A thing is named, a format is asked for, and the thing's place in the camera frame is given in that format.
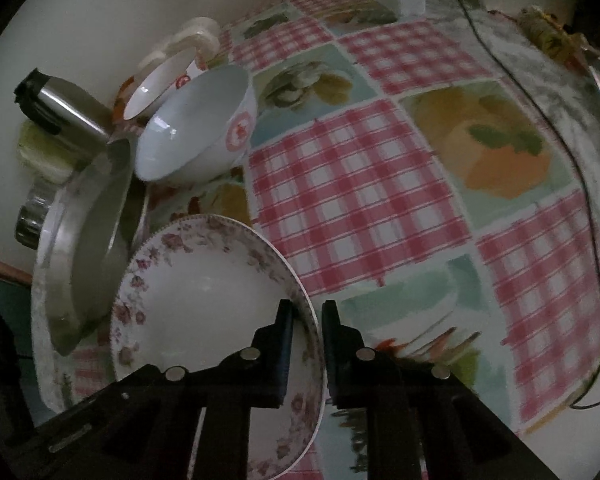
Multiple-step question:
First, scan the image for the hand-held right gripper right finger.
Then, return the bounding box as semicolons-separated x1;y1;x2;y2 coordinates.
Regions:
321;300;561;480

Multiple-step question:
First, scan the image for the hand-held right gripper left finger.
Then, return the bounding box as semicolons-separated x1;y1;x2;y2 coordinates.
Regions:
0;300;296;480

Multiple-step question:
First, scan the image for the pink floral bowl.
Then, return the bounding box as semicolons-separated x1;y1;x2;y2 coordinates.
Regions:
109;213;327;480

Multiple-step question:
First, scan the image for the round metal tray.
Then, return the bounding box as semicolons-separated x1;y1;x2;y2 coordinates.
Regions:
36;137;148;356

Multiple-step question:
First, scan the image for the large white bowl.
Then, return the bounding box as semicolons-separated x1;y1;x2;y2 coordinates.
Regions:
134;64;257;183

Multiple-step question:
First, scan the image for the checked printed tablecloth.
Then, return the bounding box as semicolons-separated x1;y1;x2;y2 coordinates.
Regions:
115;0;600;480

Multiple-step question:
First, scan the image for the black chair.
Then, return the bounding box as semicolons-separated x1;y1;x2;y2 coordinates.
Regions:
0;304;33;446

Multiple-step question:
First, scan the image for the glass jar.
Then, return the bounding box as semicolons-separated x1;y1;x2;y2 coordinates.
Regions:
14;182;61;251

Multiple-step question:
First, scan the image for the orange snack packet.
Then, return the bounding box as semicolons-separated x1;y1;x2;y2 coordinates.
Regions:
111;76;146;133

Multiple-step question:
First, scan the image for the small white bowl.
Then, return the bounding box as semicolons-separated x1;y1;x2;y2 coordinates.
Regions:
122;55;216;121

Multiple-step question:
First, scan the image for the napa cabbage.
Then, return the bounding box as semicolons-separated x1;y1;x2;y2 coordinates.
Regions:
19;120;88;183

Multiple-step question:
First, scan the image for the steel thermos jug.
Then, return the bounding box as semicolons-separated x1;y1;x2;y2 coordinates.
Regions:
13;69;118;148

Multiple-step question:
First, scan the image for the yellow snack packet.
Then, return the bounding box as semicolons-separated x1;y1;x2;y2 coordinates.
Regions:
517;5;586;56

